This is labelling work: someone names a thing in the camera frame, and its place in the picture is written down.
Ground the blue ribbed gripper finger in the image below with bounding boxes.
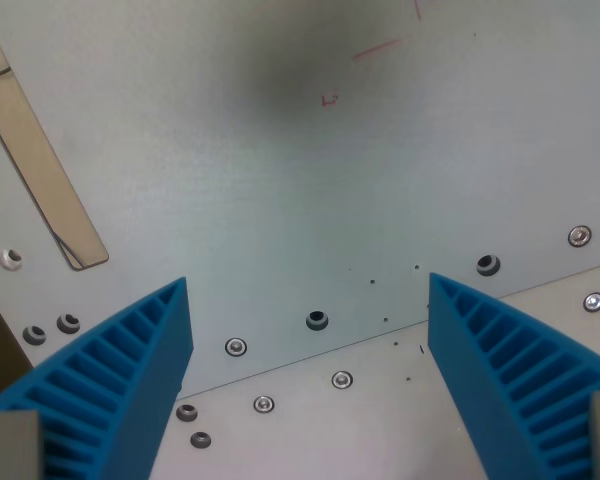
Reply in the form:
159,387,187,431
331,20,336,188
427,272,600,480
0,276,195,480

